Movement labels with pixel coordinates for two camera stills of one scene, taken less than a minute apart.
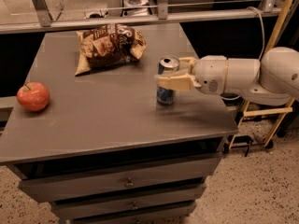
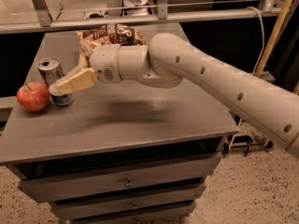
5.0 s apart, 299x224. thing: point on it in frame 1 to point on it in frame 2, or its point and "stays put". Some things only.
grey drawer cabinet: (104, 150) stays put
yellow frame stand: (270, 39) stays put
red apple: (33, 96) stays put
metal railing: (46, 21) stays put
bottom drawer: (161, 215) stays put
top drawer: (120, 179) stays put
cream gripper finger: (185, 65) to (87, 47)
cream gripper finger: (177, 81) to (84, 76)
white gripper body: (209, 73) to (104, 63)
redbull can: (166, 65) to (50, 69)
